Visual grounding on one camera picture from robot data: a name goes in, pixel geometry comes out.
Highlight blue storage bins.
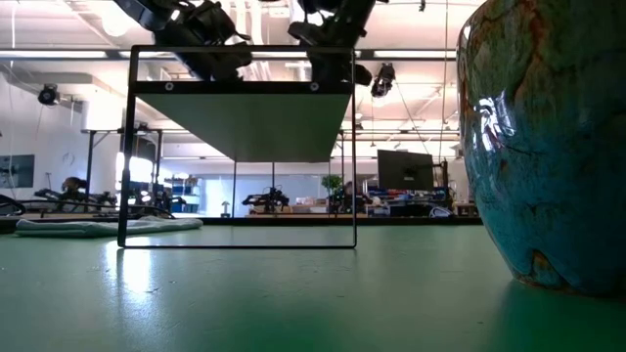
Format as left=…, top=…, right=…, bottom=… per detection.
left=170, top=181, right=201, bottom=213

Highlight green potted plant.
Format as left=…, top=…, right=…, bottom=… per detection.
left=321, top=174, right=344, bottom=195

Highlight black computer monitor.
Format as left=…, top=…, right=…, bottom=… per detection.
left=377, top=149, right=435, bottom=192

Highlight person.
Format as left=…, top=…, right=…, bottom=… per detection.
left=340, top=181, right=382, bottom=214

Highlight light grey folded cloth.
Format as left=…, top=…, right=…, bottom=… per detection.
left=14, top=215, right=204, bottom=240

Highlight teal ceramic vase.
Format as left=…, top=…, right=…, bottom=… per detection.
left=456, top=0, right=626, bottom=298

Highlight black hanging camera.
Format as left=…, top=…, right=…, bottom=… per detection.
left=370, top=62, right=397, bottom=99

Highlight black metal frame shelf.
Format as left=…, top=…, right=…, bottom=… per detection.
left=116, top=44, right=358, bottom=250

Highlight black metal stand frame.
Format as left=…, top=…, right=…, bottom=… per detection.
left=79, top=126, right=165, bottom=212

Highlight black ceiling-mounted camera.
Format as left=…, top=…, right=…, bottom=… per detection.
left=37, top=83, right=62, bottom=107

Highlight dark wall screen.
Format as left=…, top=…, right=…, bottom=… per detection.
left=0, top=154, right=36, bottom=190

